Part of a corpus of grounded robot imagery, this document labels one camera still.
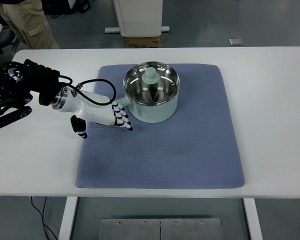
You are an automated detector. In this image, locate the glass pot lid green knob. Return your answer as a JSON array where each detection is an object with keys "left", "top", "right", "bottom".
[{"left": 123, "top": 61, "right": 180, "bottom": 106}]

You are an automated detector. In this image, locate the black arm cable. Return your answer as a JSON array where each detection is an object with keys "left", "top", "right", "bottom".
[{"left": 57, "top": 74, "right": 118, "bottom": 106}]

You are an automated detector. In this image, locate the grey floor outlet plate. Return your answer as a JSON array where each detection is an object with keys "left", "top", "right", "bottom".
[{"left": 228, "top": 38, "right": 243, "bottom": 46}]

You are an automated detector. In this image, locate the white table leg frame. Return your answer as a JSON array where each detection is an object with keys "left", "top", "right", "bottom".
[{"left": 58, "top": 196, "right": 264, "bottom": 240}]

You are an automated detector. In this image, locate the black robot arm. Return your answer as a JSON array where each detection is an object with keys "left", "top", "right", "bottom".
[{"left": 0, "top": 59, "right": 62, "bottom": 129}]

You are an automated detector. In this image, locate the metal base plate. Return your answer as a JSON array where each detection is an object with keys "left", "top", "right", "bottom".
[{"left": 99, "top": 218, "right": 224, "bottom": 240}]

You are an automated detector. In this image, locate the white cabinet column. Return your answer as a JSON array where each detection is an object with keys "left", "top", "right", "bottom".
[{"left": 104, "top": 0, "right": 170, "bottom": 37}]

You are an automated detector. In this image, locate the black floor cable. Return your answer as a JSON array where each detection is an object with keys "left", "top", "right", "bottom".
[{"left": 30, "top": 196, "right": 59, "bottom": 240}]

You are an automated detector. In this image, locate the person in khaki trousers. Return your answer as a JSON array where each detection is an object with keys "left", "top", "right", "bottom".
[{"left": 0, "top": 0, "right": 59, "bottom": 50}]

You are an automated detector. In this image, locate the blue quilted mat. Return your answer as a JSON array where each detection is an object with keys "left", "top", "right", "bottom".
[{"left": 75, "top": 63, "right": 245, "bottom": 189}]

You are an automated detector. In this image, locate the cardboard box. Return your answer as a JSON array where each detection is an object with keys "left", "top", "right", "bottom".
[{"left": 123, "top": 36, "right": 161, "bottom": 49}]

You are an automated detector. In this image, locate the green pot with handle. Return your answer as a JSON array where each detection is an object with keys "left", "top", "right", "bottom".
[{"left": 114, "top": 61, "right": 181, "bottom": 124}]

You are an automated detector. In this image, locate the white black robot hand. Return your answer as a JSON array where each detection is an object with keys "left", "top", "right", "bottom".
[{"left": 50, "top": 86, "right": 133, "bottom": 139}]

